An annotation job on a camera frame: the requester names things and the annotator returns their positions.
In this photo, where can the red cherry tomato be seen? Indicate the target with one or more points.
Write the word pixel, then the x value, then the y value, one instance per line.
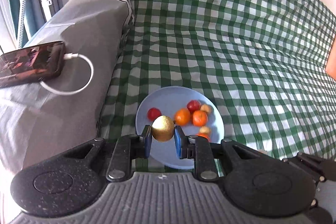
pixel 153 113
pixel 193 105

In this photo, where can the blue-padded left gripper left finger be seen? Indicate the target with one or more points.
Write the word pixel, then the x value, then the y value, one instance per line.
pixel 128 148

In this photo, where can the light blue plate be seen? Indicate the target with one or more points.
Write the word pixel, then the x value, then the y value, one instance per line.
pixel 169 100

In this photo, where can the grey sofa armrest cover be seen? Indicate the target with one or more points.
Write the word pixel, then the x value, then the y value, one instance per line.
pixel 37 124

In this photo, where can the green checkered cloth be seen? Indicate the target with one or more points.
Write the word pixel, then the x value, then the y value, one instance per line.
pixel 261 62

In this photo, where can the black smartphone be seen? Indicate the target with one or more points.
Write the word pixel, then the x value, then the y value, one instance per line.
pixel 32 64

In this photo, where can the orange cushion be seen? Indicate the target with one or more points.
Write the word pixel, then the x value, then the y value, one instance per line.
pixel 330 68

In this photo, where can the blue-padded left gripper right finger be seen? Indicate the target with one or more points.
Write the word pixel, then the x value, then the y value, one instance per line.
pixel 198 149

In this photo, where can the yellow-orange fruit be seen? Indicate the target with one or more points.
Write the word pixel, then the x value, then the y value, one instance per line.
pixel 205 130

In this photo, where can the orange small fruit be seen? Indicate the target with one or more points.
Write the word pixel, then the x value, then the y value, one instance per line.
pixel 182 117

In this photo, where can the pale yellow small fruit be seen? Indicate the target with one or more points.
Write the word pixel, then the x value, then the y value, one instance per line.
pixel 206 108

